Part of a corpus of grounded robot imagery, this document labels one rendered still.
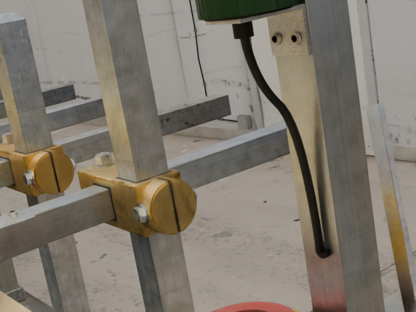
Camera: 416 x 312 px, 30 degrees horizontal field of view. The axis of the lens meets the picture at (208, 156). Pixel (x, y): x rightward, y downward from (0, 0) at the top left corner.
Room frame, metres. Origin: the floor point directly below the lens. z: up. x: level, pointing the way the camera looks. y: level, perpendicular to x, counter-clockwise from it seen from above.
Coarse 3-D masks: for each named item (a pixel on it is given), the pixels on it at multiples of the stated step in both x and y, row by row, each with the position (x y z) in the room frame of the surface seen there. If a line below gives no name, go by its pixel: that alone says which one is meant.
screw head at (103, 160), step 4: (104, 152) 0.76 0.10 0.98; (108, 152) 0.76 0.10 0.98; (96, 156) 0.76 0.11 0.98; (100, 156) 0.75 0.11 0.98; (104, 156) 0.75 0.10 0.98; (108, 156) 0.75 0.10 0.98; (96, 160) 0.75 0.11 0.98; (100, 160) 0.75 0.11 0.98; (104, 160) 0.75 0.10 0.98; (108, 160) 0.75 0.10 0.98; (112, 160) 0.76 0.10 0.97; (96, 164) 0.76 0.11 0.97; (100, 164) 0.75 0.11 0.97; (104, 164) 0.75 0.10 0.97; (108, 164) 0.75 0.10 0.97; (112, 164) 0.75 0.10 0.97
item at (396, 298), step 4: (396, 292) 0.59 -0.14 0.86; (400, 292) 0.59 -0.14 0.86; (392, 296) 0.59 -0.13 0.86; (396, 296) 0.59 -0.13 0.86; (400, 296) 0.58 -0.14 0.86; (384, 300) 0.58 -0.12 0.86; (388, 300) 0.58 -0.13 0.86; (392, 300) 0.58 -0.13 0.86; (396, 300) 0.58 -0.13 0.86; (400, 300) 0.58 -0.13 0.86; (384, 304) 0.58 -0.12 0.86; (388, 304) 0.57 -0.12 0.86; (392, 304) 0.57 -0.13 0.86; (396, 304) 0.57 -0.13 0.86; (400, 304) 0.57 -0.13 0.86; (384, 308) 0.57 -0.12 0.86; (388, 308) 0.57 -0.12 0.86; (392, 308) 0.57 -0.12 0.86; (396, 308) 0.56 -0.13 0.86; (400, 308) 0.56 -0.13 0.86
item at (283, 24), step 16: (240, 16) 0.44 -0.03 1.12; (256, 16) 0.44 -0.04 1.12; (272, 16) 0.49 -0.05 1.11; (288, 16) 0.47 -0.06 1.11; (304, 16) 0.46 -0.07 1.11; (240, 32) 0.45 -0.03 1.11; (272, 32) 0.49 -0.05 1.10; (288, 32) 0.48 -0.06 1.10; (304, 32) 0.46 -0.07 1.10; (272, 48) 0.49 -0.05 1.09; (288, 48) 0.48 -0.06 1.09; (304, 48) 0.47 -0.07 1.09; (256, 64) 0.46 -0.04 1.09; (256, 80) 0.46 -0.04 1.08; (272, 96) 0.46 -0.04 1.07; (288, 112) 0.47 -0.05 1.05; (288, 128) 0.47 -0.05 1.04; (304, 160) 0.47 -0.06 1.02; (304, 176) 0.47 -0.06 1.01; (320, 224) 0.47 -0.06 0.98; (320, 240) 0.47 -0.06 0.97; (320, 256) 0.48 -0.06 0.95
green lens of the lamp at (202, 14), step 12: (204, 0) 0.45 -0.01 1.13; (216, 0) 0.44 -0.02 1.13; (228, 0) 0.43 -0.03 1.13; (240, 0) 0.43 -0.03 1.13; (252, 0) 0.43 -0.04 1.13; (264, 0) 0.43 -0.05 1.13; (276, 0) 0.44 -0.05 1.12; (288, 0) 0.44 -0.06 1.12; (204, 12) 0.45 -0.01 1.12; (216, 12) 0.44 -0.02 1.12; (228, 12) 0.44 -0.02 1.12; (240, 12) 0.43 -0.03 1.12; (252, 12) 0.43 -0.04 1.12
